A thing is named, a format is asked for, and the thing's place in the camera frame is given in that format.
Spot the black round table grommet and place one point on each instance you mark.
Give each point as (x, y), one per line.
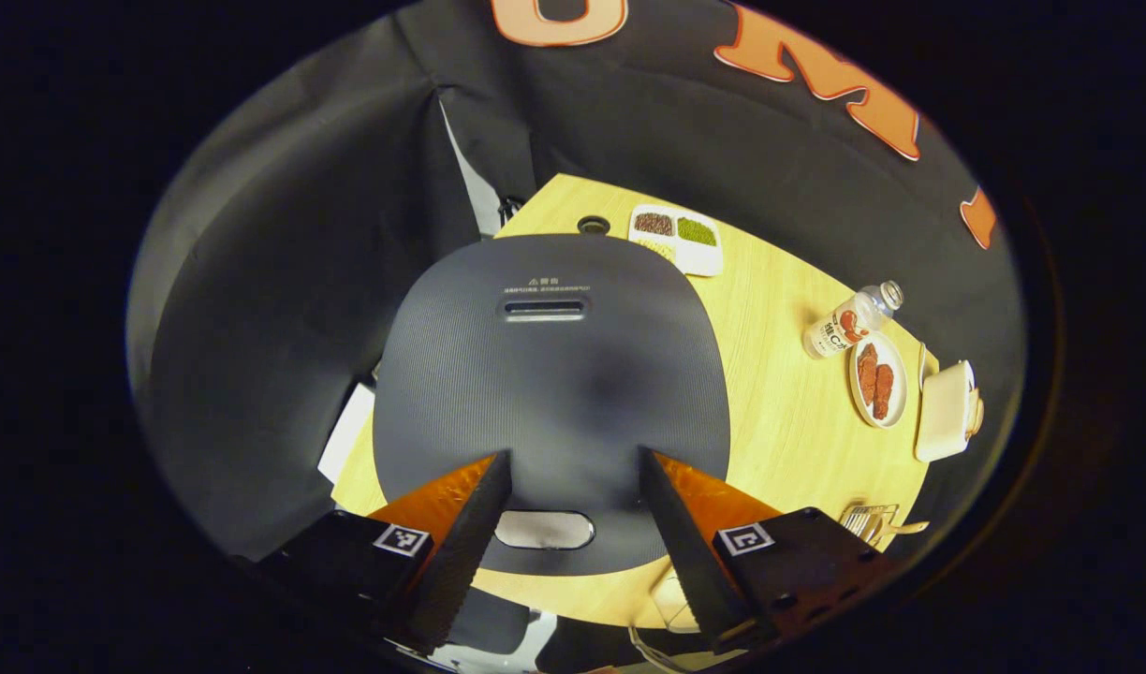
(594, 225)

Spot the white divided bean tray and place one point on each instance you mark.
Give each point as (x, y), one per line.
(699, 257)

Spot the wooden spoon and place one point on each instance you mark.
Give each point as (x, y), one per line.
(910, 528)

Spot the white round plate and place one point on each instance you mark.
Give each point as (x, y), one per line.
(898, 393)

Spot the white sheet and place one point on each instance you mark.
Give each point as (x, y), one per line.
(346, 435)

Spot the toast slice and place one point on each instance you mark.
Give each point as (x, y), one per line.
(976, 412)

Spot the white toaster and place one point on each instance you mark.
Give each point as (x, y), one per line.
(943, 412)

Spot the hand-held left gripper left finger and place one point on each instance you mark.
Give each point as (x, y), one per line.
(461, 552)

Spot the red meat piece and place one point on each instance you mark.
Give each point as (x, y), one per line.
(884, 391)
(867, 374)

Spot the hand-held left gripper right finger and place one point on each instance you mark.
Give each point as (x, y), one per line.
(685, 552)

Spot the clear drink bottle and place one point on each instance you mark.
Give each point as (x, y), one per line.
(840, 328)

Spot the black backdrop stand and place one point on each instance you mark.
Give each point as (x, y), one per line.
(510, 208)

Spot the dark grey rice cooker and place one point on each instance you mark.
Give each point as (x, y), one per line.
(536, 393)

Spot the pale shallow container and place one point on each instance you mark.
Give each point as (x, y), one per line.
(674, 604)

